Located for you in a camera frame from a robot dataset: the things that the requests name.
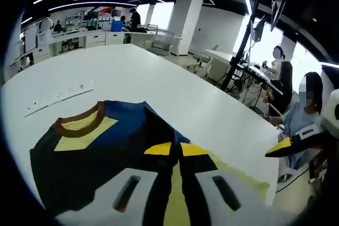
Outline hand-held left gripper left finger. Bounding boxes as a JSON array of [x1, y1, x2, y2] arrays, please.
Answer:
[[55, 142, 176, 226]]

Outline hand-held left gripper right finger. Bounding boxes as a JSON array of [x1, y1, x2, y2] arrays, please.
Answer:
[[177, 142, 300, 226]]

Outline yellow blue black garment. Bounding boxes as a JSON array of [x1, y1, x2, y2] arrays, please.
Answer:
[[29, 101, 271, 226]]

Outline person's light blue shirt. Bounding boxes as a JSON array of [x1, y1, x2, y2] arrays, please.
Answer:
[[278, 103, 324, 171]]

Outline person's head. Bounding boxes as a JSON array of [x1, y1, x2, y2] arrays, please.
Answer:
[[299, 71, 324, 114]]

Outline black tripod stand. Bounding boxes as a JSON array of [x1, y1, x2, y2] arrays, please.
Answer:
[[220, 0, 262, 92]]

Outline monitor on stand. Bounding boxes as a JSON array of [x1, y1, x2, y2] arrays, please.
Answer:
[[253, 15, 266, 43]]

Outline white table socket panel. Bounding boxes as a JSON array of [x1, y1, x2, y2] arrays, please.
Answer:
[[23, 84, 94, 119]]

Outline white desk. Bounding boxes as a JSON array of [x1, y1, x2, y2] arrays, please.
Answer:
[[203, 48, 250, 82]]

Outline white office chair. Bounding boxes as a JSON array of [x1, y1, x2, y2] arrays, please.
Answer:
[[189, 51, 213, 75]]

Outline grey mesh office chair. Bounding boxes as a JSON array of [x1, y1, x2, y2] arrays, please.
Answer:
[[151, 30, 176, 56]]

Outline long white counter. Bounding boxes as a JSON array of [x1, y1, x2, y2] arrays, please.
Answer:
[[10, 30, 157, 66]]

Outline tall white appliance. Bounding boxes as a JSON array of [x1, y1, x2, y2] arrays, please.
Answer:
[[24, 26, 37, 52]]

